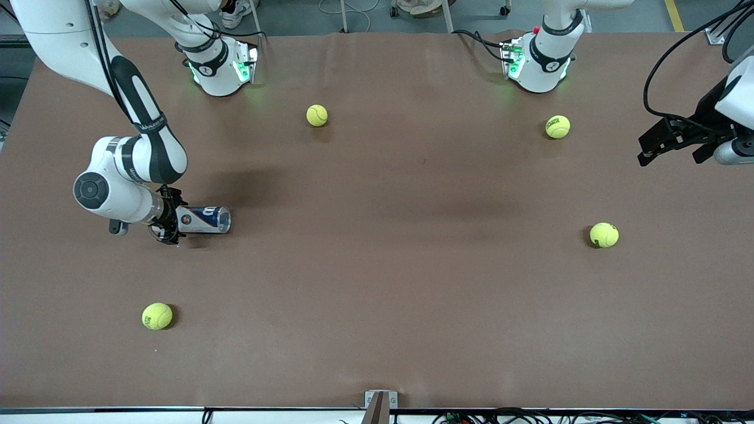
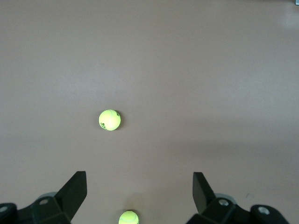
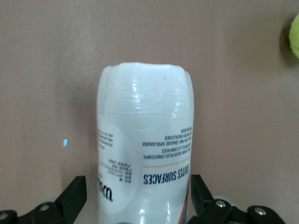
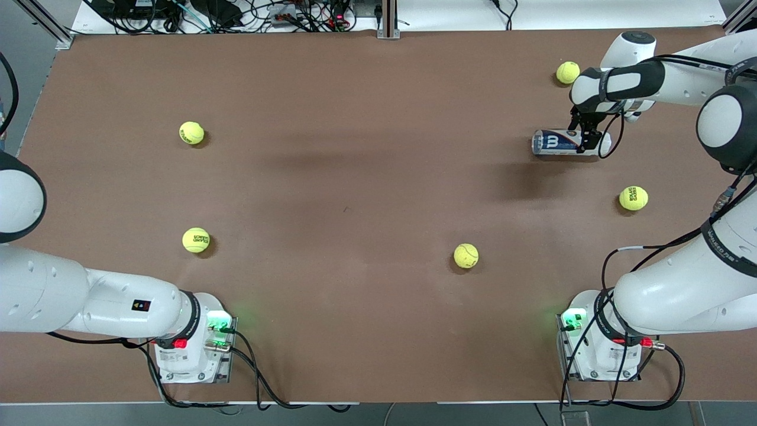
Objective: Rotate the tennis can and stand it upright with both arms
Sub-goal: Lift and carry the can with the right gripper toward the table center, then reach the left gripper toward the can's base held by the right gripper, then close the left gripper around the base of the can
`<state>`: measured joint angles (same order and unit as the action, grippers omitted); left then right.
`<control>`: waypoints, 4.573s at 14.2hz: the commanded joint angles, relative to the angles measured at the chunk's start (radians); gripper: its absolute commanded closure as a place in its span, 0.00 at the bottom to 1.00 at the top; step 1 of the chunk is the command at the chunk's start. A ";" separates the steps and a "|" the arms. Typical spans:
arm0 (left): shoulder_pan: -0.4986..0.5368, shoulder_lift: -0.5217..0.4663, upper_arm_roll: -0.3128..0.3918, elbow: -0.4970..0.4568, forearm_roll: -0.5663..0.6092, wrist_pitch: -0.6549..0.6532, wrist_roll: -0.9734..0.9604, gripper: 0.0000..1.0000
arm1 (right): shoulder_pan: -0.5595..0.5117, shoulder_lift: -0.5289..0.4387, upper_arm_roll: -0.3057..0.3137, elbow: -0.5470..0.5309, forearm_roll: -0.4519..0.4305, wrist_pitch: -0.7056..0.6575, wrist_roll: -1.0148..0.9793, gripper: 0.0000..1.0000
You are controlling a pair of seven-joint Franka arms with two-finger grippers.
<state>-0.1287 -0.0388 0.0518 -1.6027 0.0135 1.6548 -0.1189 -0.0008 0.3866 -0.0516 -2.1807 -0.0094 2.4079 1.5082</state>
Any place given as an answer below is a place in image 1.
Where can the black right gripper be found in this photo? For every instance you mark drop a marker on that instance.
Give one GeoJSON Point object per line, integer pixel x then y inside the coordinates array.
{"type": "Point", "coordinates": [168, 213]}

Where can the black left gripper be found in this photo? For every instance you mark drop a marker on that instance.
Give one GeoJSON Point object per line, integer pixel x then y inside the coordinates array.
{"type": "Point", "coordinates": [705, 114]}

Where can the white blue tennis ball can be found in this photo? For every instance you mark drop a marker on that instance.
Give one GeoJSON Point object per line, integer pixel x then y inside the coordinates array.
{"type": "Point", "coordinates": [206, 219]}

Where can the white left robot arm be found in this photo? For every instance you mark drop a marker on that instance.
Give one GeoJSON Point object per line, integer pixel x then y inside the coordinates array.
{"type": "Point", "coordinates": [539, 59]}

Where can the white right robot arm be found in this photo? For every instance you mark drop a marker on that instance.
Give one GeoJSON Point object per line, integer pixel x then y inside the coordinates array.
{"type": "Point", "coordinates": [147, 153]}

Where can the yellow tennis ball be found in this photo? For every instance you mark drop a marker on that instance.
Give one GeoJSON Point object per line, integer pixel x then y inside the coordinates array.
{"type": "Point", "coordinates": [156, 316]}
{"type": "Point", "coordinates": [557, 126]}
{"type": "Point", "coordinates": [604, 235]}
{"type": "Point", "coordinates": [317, 115]}

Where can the brown table mat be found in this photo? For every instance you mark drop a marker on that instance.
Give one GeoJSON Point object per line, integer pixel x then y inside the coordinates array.
{"type": "Point", "coordinates": [353, 294]}

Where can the white sneaker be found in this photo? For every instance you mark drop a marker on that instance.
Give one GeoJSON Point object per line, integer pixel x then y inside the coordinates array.
{"type": "Point", "coordinates": [235, 13]}

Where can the clear plastic bag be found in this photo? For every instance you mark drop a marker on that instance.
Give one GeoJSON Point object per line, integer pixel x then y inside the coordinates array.
{"type": "Point", "coordinates": [111, 7]}

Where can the wheeled chair base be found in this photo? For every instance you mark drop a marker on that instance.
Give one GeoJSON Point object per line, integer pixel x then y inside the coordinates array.
{"type": "Point", "coordinates": [424, 7]}

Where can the aluminium frame profile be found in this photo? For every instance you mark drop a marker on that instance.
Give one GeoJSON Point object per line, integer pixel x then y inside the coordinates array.
{"type": "Point", "coordinates": [716, 35]}

